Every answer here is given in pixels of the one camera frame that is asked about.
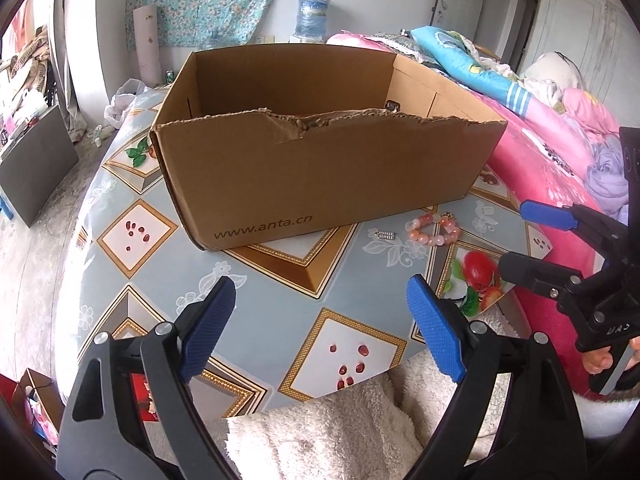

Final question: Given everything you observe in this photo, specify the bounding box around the lavender cloth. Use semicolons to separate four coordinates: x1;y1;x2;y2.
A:
587;132;630;211

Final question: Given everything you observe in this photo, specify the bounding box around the blue patterned quilt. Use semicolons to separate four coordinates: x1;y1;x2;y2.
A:
410;25;531;121

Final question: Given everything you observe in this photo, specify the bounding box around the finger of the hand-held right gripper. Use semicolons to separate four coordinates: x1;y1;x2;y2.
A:
520;200;628;261
500;251;601;311

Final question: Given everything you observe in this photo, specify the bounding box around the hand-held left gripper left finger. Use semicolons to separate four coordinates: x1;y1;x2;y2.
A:
56;275;237;480

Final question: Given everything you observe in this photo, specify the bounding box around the white plastic bag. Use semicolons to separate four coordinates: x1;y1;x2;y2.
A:
102;78;149;131

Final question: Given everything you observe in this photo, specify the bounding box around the grey curtain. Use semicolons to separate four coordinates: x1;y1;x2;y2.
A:
47;0;87;143

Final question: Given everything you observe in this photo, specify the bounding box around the grey cabinet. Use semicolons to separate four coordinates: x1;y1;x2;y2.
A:
0;105;80;227

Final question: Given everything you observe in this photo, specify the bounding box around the grey lace cushion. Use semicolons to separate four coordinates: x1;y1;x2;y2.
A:
370;30;426;58

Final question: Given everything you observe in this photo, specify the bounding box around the pink paper roll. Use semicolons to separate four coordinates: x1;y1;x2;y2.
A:
132;5;163;88

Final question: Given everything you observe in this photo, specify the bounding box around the pink orange bead bracelet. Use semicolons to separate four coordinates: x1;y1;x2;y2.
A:
405;212;462;247

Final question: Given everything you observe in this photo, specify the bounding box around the pink pillow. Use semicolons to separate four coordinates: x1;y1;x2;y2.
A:
562;87;623;136

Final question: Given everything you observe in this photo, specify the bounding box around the white panelled door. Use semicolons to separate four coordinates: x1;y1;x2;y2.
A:
520;0;626;111

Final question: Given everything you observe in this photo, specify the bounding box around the brown paper bag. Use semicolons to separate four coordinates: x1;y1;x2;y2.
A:
11;367;67;446

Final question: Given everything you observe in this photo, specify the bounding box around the brown cardboard box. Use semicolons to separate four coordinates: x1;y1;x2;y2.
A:
149;42;508;252

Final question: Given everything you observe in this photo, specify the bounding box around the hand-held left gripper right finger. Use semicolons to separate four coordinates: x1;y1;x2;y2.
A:
406;274;587;480

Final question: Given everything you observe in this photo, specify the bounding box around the person's right hand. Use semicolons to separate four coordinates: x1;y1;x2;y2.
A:
582;347;620;375

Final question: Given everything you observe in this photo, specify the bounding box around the blue water cooler bottle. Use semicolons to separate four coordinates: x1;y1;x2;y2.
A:
296;0;331;41

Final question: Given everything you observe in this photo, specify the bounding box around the white fleece garment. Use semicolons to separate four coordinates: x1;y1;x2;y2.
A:
207;305;640;480

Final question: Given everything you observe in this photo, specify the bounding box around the pile of clothes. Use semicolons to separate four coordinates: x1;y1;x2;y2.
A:
0;25;66;146

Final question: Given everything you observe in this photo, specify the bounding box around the patterned pomegranate tablecloth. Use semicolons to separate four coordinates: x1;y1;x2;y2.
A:
54;82;556;418

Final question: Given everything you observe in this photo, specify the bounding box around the white plush pillow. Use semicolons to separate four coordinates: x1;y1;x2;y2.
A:
520;51;586;108

